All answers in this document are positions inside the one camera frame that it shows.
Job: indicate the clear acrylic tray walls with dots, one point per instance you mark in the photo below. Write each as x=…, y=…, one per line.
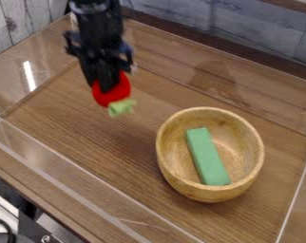
x=86, y=167

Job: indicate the wooden bowl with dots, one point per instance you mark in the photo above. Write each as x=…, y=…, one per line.
x=175, y=164

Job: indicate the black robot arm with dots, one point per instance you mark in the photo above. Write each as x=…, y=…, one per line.
x=93, y=7

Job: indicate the black clamp bracket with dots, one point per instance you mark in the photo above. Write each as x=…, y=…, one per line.
x=30, y=232

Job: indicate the green rectangular block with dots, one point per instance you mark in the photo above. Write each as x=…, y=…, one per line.
x=205, y=158

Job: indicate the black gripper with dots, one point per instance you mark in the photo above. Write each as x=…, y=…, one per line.
x=94, y=41

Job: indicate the red plush strawberry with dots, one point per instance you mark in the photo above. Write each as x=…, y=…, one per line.
x=117, y=99

